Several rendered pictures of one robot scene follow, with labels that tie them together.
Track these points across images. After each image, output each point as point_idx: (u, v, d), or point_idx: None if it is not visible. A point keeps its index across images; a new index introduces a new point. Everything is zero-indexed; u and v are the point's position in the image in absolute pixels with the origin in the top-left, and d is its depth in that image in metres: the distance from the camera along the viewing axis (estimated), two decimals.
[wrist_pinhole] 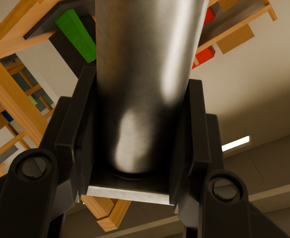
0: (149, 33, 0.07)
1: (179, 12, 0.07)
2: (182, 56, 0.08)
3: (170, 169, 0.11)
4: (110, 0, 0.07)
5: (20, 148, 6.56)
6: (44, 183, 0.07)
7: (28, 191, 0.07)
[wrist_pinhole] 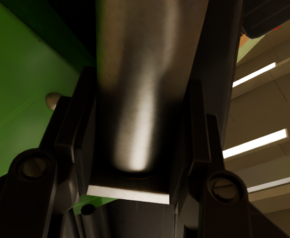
0: (149, 31, 0.07)
1: (179, 10, 0.07)
2: (182, 55, 0.08)
3: (170, 169, 0.11)
4: None
5: None
6: (44, 183, 0.07)
7: (28, 191, 0.07)
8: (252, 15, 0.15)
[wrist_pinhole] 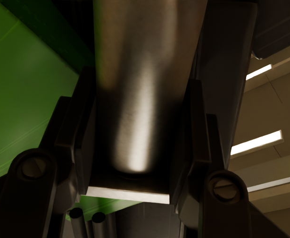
0: (147, 35, 0.07)
1: (178, 13, 0.06)
2: (181, 57, 0.08)
3: (170, 169, 0.11)
4: (108, 2, 0.07)
5: None
6: (44, 183, 0.07)
7: (28, 191, 0.07)
8: (260, 38, 0.16)
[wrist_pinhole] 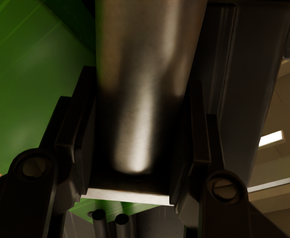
0: (150, 29, 0.07)
1: (180, 8, 0.07)
2: (183, 53, 0.08)
3: (170, 169, 0.11)
4: None
5: None
6: (44, 183, 0.07)
7: (28, 191, 0.07)
8: (289, 38, 0.16)
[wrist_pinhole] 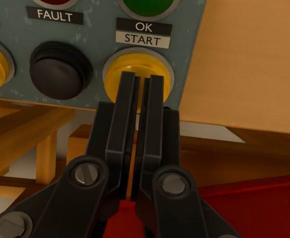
0: None
1: None
2: None
3: (134, 165, 0.11)
4: None
5: None
6: (93, 193, 0.07)
7: (77, 199, 0.07)
8: None
